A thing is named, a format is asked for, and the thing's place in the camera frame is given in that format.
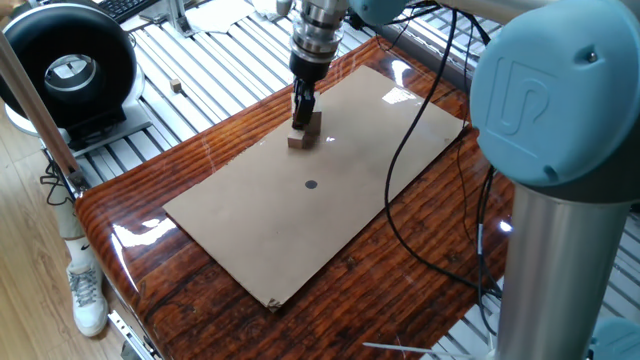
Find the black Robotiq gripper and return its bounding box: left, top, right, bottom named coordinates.
left=288, top=52, right=332, bottom=131

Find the small wooden block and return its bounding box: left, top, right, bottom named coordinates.
left=287, top=128, right=317, bottom=150

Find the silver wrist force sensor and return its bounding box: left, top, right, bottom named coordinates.
left=289, top=0, right=346, bottom=64

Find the brown cardboard sheet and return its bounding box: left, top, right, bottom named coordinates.
left=162, top=64, right=471, bottom=314

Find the aluminium profile stand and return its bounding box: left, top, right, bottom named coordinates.
left=164, top=0, right=197, bottom=38

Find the black computer keyboard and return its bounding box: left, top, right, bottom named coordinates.
left=92, top=0, right=160, bottom=25

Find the glossy brown wooden board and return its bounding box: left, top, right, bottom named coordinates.
left=74, top=34, right=516, bottom=360

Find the person's leg white sock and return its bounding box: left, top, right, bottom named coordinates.
left=52, top=182, right=100, bottom=269

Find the brown wooden pole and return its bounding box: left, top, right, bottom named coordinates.
left=0, top=30, right=87, bottom=192

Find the white sneaker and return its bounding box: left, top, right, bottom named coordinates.
left=65, top=260, right=110, bottom=338

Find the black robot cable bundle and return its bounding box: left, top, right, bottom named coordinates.
left=382, top=7, right=504, bottom=336

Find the black ring-shaped fan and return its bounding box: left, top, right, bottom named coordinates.
left=0, top=2, right=151, bottom=151

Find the metal drawer rail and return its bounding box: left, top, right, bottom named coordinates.
left=106, top=309, right=164, bottom=360

